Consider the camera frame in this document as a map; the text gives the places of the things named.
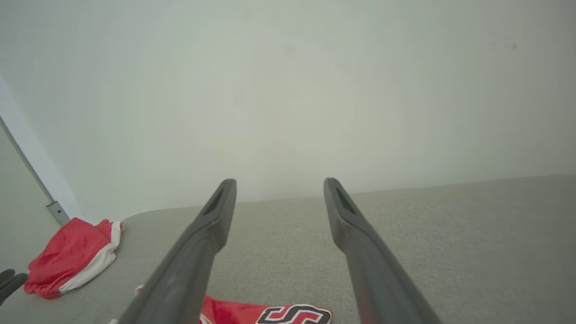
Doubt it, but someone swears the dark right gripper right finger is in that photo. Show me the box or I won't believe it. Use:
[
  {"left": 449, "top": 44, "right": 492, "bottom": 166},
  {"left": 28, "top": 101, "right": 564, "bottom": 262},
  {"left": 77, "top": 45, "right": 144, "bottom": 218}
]
[{"left": 324, "top": 177, "right": 442, "bottom": 324}]

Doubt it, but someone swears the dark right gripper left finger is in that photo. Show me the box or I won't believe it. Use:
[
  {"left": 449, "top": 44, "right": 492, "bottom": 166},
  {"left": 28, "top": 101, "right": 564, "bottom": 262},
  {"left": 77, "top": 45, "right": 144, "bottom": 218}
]
[{"left": 118, "top": 179, "right": 237, "bottom": 324}]

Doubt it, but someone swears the red basketball jersey white trim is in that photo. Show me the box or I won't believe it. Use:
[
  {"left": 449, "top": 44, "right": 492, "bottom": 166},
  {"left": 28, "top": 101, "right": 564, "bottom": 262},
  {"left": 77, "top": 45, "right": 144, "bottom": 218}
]
[{"left": 108, "top": 284, "right": 333, "bottom": 324}]

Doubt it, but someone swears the red shorts white band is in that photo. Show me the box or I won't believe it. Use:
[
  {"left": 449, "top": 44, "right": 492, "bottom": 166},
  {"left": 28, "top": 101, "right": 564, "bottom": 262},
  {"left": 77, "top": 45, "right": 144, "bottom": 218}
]
[{"left": 24, "top": 218, "right": 124, "bottom": 300}]

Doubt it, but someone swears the grey metal pole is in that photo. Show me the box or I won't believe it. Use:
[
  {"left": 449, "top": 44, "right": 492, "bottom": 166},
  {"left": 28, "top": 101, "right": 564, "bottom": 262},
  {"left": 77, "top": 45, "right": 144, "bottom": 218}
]
[{"left": 0, "top": 115, "right": 71, "bottom": 226}]

